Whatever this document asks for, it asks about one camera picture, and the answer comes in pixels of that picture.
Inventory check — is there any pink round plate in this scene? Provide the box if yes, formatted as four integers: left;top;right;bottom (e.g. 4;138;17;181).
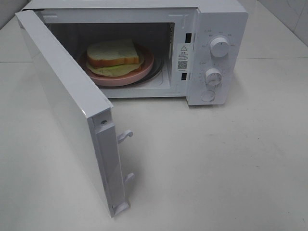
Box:
78;45;155;87

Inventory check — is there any round white door-release button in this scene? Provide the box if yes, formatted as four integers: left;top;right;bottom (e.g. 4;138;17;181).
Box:
200;90;215;102

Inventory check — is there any white microwave door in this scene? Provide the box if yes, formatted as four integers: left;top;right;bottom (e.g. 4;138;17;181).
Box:
16;10;134;217

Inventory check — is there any toast sandwich with lettuce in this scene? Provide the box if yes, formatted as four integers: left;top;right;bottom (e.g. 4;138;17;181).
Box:
86;39;145;77

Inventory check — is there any glass microwave turntable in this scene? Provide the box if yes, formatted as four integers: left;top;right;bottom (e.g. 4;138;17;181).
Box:
134;57;164;84

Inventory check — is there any lower white timer knob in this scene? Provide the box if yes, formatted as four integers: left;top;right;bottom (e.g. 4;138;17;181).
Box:
205;68;222;87

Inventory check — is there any white microwave oven body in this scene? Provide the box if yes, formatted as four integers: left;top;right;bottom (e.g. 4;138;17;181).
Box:
21;0;248;105

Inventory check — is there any upper white power knob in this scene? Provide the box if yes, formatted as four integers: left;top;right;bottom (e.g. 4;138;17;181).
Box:
209;36;230;58

